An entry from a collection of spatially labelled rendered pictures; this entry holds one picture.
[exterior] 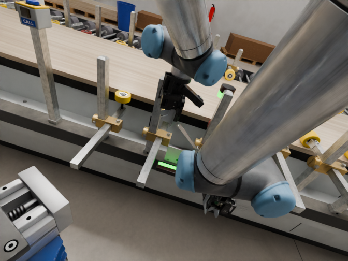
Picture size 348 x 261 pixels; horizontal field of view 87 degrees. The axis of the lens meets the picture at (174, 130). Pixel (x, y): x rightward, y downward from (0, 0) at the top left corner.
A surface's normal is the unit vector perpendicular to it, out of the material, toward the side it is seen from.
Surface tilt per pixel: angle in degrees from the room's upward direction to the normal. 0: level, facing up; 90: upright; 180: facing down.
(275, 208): 89
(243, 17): 90
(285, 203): 89
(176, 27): 128
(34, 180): 0
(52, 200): 0
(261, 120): 103
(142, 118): 90
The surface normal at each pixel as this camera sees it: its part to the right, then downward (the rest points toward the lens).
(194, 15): 0.47, 0.73
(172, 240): 0.24, -0.76
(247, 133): -0.73, 0.47
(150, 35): -0.73, 0.26
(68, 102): -0.19, 0.57
